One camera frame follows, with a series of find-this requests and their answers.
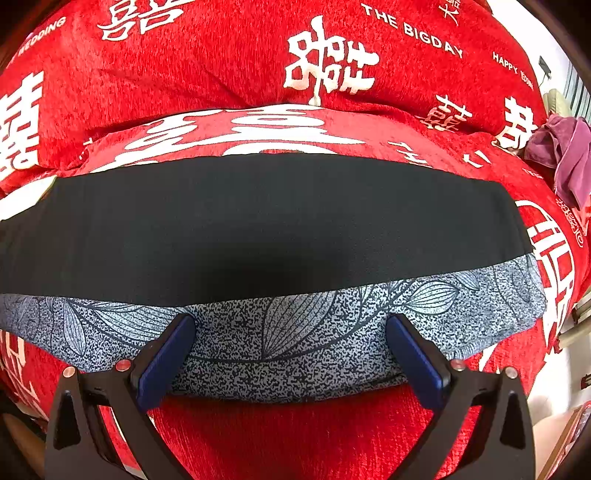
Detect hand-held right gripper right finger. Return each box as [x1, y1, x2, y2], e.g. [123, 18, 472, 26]
[385, 314, 536, 480]

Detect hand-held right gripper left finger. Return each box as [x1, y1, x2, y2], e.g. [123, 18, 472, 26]
[45, 313, 197, 480]

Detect black pants with grey waistband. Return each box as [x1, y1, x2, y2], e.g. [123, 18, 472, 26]
[0, 152, 548, 405]

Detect purple cloth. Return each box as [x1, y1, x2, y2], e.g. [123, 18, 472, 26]
[524, 114, 591, 214]

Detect pale green cloth item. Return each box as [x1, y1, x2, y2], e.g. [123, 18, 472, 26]
[542, 89, 576, 117]

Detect red printed blanket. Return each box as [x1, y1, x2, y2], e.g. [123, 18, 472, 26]
[0, 0, 591, 480]

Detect grey slatted panel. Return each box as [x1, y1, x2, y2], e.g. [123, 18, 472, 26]
[564, 62, 591, 123]

